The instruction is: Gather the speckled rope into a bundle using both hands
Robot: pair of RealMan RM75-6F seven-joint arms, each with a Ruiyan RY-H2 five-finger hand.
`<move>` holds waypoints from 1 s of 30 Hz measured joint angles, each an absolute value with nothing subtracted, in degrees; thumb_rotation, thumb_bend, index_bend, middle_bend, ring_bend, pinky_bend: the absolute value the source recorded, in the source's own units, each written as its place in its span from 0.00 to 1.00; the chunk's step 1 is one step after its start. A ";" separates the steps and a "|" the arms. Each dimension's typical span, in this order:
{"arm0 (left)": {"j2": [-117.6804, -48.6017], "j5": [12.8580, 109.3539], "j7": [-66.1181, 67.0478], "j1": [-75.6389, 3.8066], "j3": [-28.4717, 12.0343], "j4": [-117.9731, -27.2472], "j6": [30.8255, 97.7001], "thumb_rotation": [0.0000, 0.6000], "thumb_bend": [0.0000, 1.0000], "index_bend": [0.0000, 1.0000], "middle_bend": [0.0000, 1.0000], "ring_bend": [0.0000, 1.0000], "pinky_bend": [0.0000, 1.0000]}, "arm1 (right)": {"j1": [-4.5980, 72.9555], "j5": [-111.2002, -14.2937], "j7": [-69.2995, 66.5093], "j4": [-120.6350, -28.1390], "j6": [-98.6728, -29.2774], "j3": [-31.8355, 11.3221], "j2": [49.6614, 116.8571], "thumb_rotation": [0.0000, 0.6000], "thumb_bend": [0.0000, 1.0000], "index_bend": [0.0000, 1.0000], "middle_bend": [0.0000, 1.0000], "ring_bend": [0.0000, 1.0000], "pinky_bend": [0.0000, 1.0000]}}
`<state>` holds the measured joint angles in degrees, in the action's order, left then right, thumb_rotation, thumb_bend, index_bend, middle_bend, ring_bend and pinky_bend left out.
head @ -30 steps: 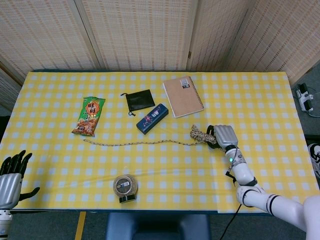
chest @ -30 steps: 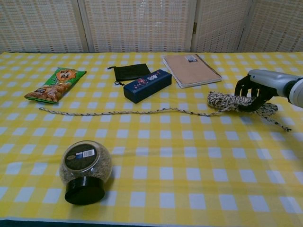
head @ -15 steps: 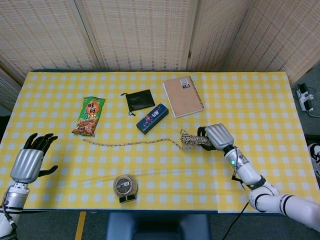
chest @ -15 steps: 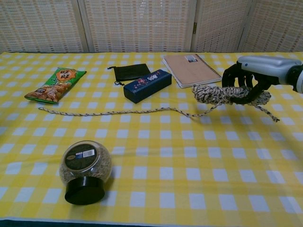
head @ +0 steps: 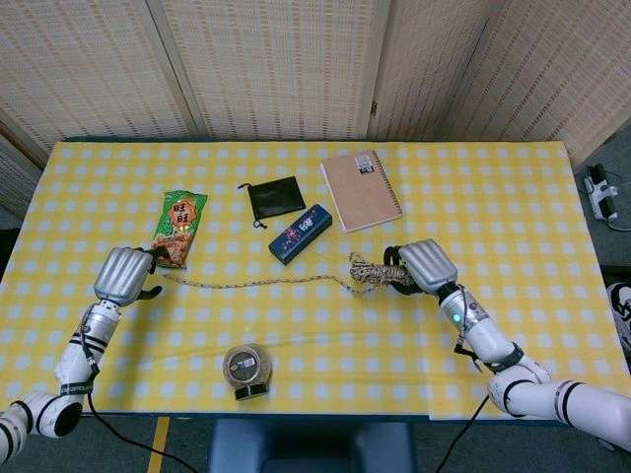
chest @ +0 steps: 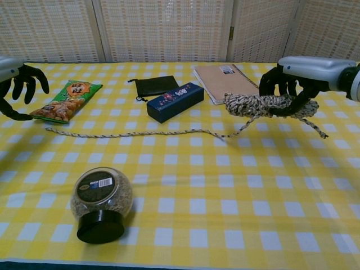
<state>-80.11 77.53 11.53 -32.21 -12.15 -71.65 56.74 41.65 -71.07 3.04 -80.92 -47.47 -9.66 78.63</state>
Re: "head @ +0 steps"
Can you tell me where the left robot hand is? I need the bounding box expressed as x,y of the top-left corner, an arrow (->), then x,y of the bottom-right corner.
92,245 -> 165,307

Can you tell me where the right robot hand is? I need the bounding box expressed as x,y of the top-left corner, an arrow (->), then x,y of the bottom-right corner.
383,238 -> 459,298

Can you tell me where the speckled braided rope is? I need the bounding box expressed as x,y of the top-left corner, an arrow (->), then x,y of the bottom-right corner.
162,250 -> 415,297

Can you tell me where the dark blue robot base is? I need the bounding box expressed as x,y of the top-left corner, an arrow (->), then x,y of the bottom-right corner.
209,421 -> 418,473

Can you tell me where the green snack bag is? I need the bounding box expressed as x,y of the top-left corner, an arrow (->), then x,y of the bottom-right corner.
150,189 -> 209,270

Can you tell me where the brown spiral notebook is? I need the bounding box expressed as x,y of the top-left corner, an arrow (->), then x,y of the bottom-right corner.
319,150 -> 404,235

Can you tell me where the yellow checkered tablecloth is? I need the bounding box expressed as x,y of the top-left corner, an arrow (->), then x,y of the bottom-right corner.
0,140 -> 607,421

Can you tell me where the dark blue floral box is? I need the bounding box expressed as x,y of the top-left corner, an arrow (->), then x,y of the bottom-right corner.
267,203 -> 333,267

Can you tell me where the round jar with black lid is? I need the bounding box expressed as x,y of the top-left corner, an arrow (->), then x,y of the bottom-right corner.
222,343 -> 272,402

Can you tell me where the yellow floor tape strip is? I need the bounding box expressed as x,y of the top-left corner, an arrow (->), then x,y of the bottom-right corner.
147,417 -> 172,473

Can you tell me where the white power strip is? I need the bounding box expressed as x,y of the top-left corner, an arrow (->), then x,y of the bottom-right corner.
584,164 -> 623,222

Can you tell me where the woven folding screen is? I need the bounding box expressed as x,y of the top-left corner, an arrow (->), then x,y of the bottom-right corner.
0,0 -> 631,169

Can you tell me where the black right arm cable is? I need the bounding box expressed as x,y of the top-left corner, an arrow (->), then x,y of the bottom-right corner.
433,393 -> 490,473

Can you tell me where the black drawstring pouch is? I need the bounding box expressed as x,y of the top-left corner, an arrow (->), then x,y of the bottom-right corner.
237,175 -> 307,231

